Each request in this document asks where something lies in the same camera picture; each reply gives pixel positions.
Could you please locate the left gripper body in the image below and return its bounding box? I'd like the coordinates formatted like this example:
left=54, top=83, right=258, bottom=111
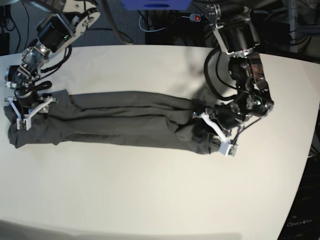
left=192, top=104, right=245, bottom=145

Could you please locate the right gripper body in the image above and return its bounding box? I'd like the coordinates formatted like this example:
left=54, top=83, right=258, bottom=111
left=4, top=90, right=58, bottom=120

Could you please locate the dark grey T-shirt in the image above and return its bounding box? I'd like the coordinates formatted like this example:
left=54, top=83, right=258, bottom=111
left=3, top=90, right=221, bottom=155

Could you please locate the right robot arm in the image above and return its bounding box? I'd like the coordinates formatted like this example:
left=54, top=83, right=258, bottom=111
left=4, top=0, right=100, bottom=124

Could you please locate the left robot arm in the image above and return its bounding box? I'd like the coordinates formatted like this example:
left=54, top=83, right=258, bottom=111
left=199, top=0, right=274, bottom=145

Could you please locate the black OpenArm base box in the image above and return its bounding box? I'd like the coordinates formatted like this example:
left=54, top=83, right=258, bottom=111
left=278, top=156, right=320, bottom=240

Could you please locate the blue plastic box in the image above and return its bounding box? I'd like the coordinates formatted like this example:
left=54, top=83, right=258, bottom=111
left=121, top=0, right=192, bottom=11

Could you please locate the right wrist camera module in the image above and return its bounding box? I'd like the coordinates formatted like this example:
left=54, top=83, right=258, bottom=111
left=16, top=118, right=32, bottom=131

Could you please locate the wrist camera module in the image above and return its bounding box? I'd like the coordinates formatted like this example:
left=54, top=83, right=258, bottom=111
left=218, top=142, right=238, bottom=157
left=16, top=118, right=32, bottom=131

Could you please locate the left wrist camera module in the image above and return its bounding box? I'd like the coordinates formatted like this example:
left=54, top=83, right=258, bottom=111
left=218, top=142, right=238, bottom=157

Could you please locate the aluminium frame profile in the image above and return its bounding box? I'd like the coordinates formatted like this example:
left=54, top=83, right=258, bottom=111
left=285, top=0, right=320, bottom=53

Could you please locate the white cable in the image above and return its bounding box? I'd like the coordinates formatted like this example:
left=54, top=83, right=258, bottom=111
left=137, top=10, right=167, bottom=33

